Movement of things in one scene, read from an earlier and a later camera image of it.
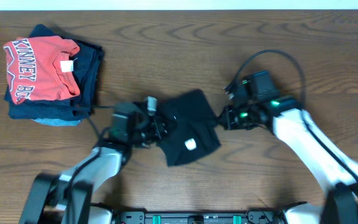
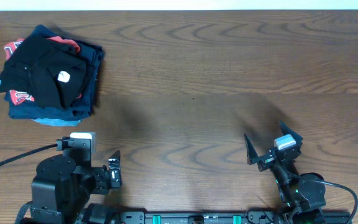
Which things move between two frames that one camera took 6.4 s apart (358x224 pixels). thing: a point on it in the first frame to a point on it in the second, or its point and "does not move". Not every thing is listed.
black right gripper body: x=240 y=117 to x=267 y=161
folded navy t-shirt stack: x=86 y=62 does not move
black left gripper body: x=159 y=125 to x=105 y=177
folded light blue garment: x=56 y=122 does not move
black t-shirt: x=197 y=122 to x=53 y=74
